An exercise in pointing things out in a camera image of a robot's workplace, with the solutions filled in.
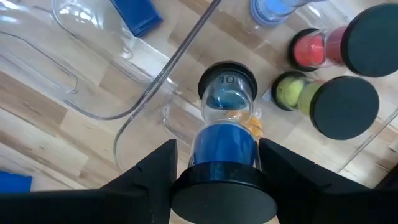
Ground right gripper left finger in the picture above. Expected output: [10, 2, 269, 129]
[0, 139, 178, 224]

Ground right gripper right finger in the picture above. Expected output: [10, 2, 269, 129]
[259, 138, 398, 224]

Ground blue rectangular box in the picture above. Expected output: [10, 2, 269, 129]
[110, 0, 164, 38]
[0, 170, 34, 194]

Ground green sand hourglass marked 3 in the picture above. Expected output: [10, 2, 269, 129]
[271, 70, 380, 141]

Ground yellow sand hourglass black caps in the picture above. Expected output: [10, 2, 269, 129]
[229, 110, 265, 139]

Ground blue sand hourglass marked 10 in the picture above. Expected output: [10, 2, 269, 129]
[169, 60, 279, 224]

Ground red sand hourglass black caps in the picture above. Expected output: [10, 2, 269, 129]
[287, 2, 398, 78]

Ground lilac capped hourglass blue sand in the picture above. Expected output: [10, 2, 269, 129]
[250, 0, 327, 27]

